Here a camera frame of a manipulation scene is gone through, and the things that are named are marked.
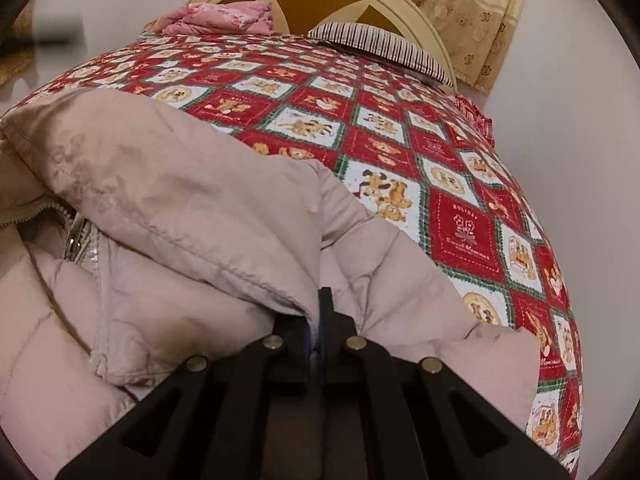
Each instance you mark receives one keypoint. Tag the red patchwork teddy bear quilt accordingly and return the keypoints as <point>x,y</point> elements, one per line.
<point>406,152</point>

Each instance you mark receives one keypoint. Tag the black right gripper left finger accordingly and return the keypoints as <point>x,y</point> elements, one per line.
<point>207,419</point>

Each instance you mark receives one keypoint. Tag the striped pillow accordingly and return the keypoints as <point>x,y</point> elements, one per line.
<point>382,44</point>

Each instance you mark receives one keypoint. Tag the beige puffer jacket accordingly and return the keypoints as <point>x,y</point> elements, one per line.
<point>134,235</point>

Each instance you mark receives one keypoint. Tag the pink folded blanket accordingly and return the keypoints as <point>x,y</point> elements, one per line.
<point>204,18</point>

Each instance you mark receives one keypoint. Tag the red plaid cloth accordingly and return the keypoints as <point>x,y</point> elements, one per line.
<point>481,123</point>

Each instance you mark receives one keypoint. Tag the brown wooden furniture piece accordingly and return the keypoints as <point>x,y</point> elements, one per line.
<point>16,55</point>

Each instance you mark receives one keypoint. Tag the yellow patterned curtain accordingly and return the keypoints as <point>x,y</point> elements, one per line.
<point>476,34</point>

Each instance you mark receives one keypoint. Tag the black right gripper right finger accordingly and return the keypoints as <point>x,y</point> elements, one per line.
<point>388,418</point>

